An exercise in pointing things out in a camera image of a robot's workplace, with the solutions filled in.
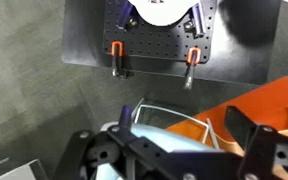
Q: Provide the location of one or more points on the bent plywood stool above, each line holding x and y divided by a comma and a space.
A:
230, 145

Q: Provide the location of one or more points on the purple marker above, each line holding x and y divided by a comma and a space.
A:
125, 116

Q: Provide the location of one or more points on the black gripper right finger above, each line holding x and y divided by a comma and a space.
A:
267, 150

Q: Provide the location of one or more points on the blue padded metal-frame chair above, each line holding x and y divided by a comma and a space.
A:
164, 138

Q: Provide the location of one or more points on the grey flat panel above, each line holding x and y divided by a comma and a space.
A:
20, 171

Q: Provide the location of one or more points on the black robot cart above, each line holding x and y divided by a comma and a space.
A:
84, 33

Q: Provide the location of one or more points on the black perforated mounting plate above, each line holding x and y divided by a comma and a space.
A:
157, 43

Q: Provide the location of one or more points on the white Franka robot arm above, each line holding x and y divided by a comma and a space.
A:
164, 13

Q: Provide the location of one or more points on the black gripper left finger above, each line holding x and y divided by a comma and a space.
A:
144, 166

